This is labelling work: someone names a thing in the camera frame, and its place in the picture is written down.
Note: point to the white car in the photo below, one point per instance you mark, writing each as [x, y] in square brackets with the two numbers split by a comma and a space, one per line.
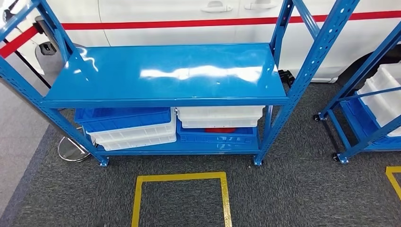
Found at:
[156, 9]

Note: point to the black floor bracket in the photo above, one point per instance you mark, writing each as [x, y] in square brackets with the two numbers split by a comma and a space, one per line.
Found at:
[285, 76]

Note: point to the blue shelf rack with casters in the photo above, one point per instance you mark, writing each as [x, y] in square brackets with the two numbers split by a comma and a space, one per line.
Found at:
[360, 74]

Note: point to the blue metal shelf rack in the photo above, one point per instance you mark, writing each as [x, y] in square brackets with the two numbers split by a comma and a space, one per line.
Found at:
[156, 75]

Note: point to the blue plastic bin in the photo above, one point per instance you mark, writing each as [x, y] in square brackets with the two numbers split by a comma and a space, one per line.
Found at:
[125, 122]
[354, 116]
[216, 137]

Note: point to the black pole stanchion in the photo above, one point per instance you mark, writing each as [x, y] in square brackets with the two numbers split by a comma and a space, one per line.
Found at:
[31, 68]

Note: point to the red barrier belt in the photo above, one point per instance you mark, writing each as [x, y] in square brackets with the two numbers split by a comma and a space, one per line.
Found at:
[18, 42]
[188, 23]

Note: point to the grey stanchion with belt head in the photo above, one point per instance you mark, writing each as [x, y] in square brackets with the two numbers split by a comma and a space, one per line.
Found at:
[42, 28]

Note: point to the red item in bin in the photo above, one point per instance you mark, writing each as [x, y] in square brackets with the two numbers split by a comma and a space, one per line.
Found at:
[221, 130]

